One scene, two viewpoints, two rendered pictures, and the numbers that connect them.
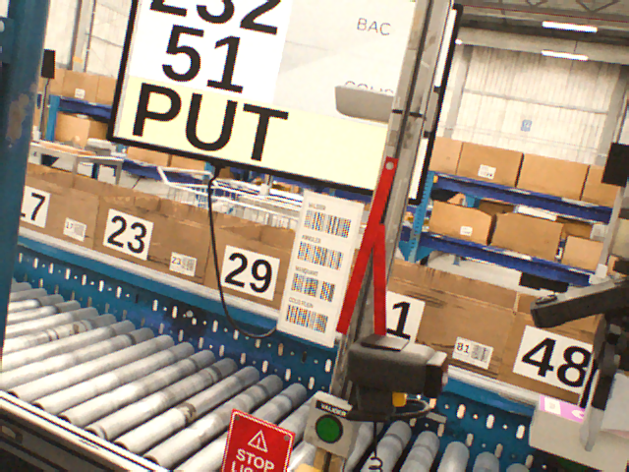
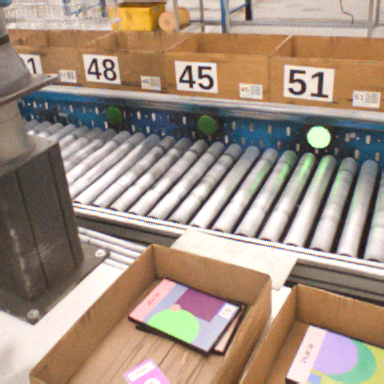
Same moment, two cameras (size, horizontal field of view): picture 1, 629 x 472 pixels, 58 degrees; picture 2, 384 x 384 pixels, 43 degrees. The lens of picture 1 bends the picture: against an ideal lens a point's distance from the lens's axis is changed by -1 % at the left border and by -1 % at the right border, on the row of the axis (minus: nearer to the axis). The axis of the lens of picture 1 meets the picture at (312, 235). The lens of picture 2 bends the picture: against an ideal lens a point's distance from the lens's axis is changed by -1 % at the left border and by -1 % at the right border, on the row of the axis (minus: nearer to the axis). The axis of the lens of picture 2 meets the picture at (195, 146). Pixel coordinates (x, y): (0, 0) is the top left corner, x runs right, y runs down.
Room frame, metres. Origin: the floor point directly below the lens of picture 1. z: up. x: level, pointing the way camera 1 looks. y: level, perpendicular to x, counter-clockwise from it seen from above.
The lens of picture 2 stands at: (-0.64, -1.10, 1.50)
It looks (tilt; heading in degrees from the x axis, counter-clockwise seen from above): 26 degrees down; 6
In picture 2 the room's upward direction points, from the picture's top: 5 degrees counter-clockwise
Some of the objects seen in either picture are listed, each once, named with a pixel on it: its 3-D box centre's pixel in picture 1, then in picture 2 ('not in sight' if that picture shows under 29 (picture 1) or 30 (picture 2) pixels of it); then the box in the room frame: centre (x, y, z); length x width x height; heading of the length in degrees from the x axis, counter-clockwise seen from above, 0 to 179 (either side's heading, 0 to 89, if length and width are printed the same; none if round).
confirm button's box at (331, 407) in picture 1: (332, 425); not in sight; (0.71, -0.08, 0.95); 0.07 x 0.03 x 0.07; 69
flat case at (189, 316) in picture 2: not in sight; (185, 313); (0.10, -0.97, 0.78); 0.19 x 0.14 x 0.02; 61
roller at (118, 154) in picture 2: not in sight; (105, 166); (0.83, -0.63, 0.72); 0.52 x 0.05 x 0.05; 159
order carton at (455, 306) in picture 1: (430, 310); (63, 56); (1.43, -0.34, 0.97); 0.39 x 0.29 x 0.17; 69
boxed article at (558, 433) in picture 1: (578, 434); not in sight; (0.63, -0.35, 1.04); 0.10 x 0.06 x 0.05; 69
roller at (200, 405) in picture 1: (198, 407); not in sight; (1.13, 0.16, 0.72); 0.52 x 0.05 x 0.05; 159
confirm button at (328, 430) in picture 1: (329, 428); not in sight; (0.70, -0.07, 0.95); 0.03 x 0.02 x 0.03; 69
